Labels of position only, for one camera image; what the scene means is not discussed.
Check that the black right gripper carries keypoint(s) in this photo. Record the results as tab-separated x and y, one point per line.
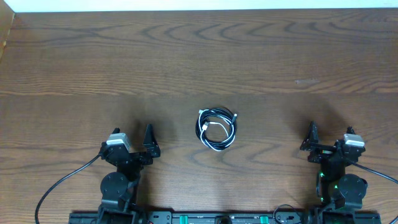
311	139

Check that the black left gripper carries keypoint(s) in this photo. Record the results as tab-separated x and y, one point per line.
152	147

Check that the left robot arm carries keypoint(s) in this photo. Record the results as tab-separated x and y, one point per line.
119	188

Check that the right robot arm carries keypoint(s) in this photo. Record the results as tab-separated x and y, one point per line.
341	194

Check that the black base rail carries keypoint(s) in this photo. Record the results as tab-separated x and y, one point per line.
162	217

